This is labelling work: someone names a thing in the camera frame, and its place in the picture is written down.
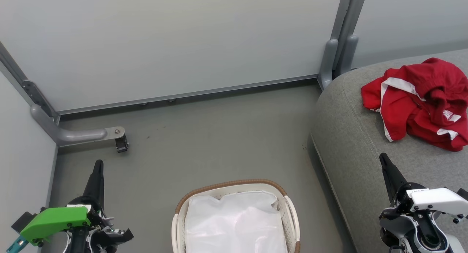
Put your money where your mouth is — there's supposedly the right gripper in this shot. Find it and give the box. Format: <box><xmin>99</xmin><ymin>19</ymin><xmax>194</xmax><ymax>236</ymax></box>
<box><xmin>379</xmin><ymin>153</ymin><xmax>468</xmax><ymax>235</ymax></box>

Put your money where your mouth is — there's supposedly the left gripper with green cover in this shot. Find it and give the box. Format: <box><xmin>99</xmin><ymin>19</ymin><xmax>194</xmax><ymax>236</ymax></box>
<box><xmin>20</xmin><ymin>160</ymin><xmax>134</xmax><ymax>253</ymax></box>

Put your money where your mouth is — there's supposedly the red garment with white trim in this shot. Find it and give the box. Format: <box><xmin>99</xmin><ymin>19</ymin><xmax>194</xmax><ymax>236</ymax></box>
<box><xmin>361</xmin><ymin>57</ymin><xmax>468</xmax><ymax>152</ymax></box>

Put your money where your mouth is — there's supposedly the white laundry basket brown rim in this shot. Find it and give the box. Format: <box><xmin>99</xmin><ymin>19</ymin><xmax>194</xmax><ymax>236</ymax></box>
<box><xmin>171</xmin><ymin>179</ymin><xmax>301</xmax><ymax>253</ymax></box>

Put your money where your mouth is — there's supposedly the black caster wheel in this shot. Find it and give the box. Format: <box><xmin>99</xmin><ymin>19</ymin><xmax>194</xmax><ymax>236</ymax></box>
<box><xmin>115</xmin><ymin>135</ymin><xmax>129</xmax><ymax>153</ymax></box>

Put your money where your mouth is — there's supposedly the grey partition foot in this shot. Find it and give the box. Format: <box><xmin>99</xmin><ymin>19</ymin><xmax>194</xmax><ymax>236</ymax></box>
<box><xmin>30</xmin><ymin>104</ymin><xmax>125</xmax><ymax>147</ymax></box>

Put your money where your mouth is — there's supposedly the grey sofa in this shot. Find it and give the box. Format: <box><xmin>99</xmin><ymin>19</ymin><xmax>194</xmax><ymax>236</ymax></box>
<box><xmin>310</xmin><ymin>48</ymin><xmax>468</xmax><ymax>253</ymax></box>

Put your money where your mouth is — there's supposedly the teal cable connector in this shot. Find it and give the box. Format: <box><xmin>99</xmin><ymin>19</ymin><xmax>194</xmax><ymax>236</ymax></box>
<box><xmin>6</xmin><ymin>235</ymin><xmax>29</xmax><ymax>253</ymax></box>

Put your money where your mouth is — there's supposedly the grey corner partition post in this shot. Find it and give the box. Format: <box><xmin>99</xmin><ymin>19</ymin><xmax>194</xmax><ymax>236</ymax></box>
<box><xmin>0</xmin><ymin>41</ymin><xmax>60</xmax><ymax>124</ymax></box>

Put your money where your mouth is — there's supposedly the grey partition bottom rail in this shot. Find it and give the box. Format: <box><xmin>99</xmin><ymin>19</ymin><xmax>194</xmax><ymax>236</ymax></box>
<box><xmin>57</xmin><ymin>75</ymin><xmax>319</xmax><ymax>115</ymax></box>

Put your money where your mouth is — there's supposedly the grey double partition post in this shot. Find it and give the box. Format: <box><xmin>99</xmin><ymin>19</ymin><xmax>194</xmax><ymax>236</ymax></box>
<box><xmin>317</xmin><ymin>0</ymin><xmax>368</xmax><ymax>90</ymax></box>

